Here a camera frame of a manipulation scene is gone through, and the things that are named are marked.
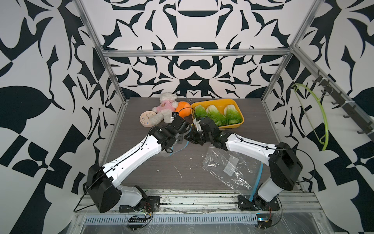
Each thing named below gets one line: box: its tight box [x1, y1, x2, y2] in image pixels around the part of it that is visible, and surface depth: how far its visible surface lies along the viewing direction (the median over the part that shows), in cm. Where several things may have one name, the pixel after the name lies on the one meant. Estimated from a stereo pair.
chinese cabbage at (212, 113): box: [205, 104, 227, 126], surface depth 102 cm
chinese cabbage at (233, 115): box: [224, 104, 243, 125], surface depth 102 cm
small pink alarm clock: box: [139, 110, 156, 128], surface depth 107 cm
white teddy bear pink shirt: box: [149, 92, 179, 125], surface depth 107 cm
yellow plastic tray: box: [190, 98, 245, 129], surface depth 104 cm
